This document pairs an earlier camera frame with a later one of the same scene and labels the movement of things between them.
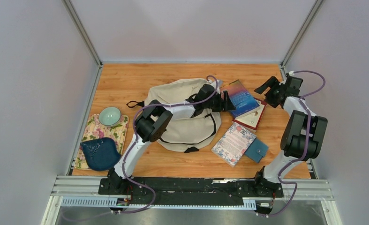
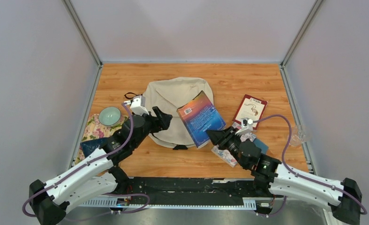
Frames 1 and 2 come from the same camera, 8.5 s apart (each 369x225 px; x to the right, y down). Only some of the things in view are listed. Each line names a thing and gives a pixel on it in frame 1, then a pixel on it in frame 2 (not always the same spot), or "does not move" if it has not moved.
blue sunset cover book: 242,100 → 199,115
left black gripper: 227,105 → 163,123
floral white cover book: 231,146 does not move
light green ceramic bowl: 109,116 does not move
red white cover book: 252,120 does not move
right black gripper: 273,83 → 217,137
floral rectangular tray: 95,129 does not move
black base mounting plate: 190,191 does not move
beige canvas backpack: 184,133 does not move
